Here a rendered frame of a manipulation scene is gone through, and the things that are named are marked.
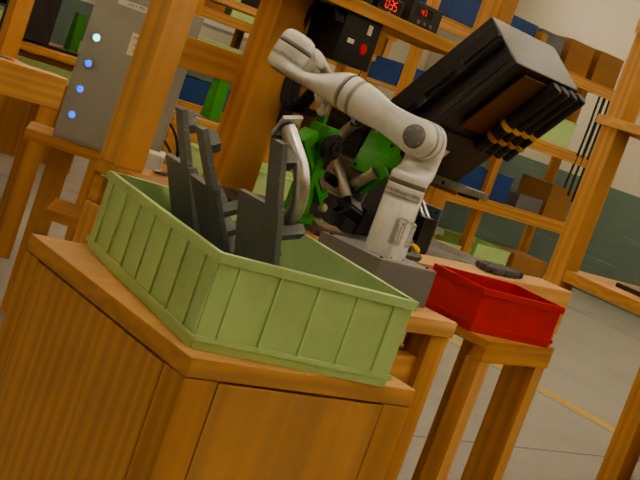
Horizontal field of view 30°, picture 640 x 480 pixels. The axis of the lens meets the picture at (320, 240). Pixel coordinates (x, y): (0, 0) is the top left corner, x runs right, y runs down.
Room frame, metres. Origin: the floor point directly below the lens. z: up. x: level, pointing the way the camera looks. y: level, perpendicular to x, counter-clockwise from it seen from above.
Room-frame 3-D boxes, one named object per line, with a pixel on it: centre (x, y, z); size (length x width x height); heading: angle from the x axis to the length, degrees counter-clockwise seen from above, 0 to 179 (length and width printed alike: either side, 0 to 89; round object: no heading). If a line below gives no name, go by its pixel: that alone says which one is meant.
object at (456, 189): (3.60, -0.22, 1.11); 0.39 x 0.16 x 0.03; 50
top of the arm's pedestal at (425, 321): (2.79, -0.15, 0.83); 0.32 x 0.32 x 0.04; 46
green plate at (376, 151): (3.51, -0.10, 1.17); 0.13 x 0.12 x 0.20; 140
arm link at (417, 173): (2.79, -0.15, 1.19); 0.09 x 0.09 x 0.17; 63
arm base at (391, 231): (2.79, -0.15, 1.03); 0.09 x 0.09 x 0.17; 49
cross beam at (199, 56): (3.84, 0.18, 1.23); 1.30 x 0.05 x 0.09; 140
